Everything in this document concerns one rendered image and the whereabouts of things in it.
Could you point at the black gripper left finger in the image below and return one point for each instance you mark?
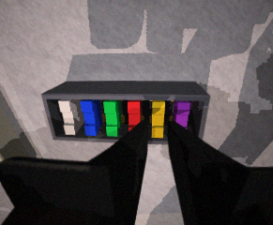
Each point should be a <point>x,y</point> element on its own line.
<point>109,183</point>

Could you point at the red fuse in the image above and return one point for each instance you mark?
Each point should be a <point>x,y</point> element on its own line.
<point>134,111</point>

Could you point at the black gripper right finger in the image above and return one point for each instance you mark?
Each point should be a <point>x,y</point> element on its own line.
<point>214,189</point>

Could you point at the black fuse block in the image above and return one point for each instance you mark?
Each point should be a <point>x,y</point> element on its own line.
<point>97,111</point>

